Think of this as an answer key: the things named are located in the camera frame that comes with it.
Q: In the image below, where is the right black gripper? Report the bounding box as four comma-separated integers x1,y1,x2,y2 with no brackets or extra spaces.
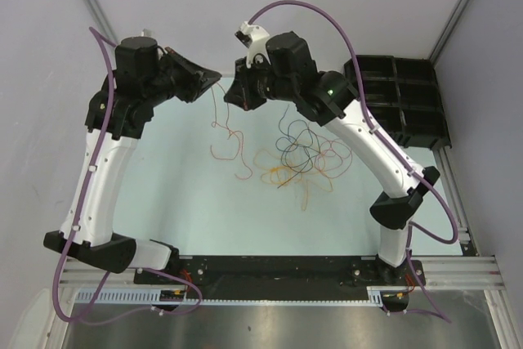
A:
223,54,297,113

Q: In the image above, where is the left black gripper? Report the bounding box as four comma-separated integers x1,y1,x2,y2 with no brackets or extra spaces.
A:
144,47,222,107

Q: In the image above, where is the red-orange wire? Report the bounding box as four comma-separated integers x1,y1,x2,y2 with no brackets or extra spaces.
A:
208,82,255,181

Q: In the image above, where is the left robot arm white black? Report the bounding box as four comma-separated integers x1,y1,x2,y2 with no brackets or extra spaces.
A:
43,37,221,284

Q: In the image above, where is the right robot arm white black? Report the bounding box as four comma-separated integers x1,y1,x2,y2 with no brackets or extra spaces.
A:
224,25,440,284

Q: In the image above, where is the black compartment tray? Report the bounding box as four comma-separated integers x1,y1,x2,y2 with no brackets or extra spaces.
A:
357,55,451,150

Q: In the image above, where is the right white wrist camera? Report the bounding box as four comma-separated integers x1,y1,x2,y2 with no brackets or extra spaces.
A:
235,21,270,69

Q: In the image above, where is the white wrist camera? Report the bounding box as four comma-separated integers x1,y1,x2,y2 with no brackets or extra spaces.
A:
235,21,270,69
141,29,153,38

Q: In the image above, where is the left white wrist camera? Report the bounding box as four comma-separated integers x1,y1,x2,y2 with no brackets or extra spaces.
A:
141,29,153,38

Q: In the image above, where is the pink-red wire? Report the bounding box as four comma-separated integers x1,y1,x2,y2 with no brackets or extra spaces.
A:
310,136,354,181

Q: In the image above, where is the yellow-orange wire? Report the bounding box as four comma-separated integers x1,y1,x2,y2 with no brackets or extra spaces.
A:
252,145,337,212

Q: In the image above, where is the white slotted cable duct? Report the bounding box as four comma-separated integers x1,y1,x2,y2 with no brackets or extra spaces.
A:
96,286,382,307

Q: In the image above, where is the aluminium frame rail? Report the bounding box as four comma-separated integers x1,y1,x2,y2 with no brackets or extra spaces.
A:
59,256,505,290

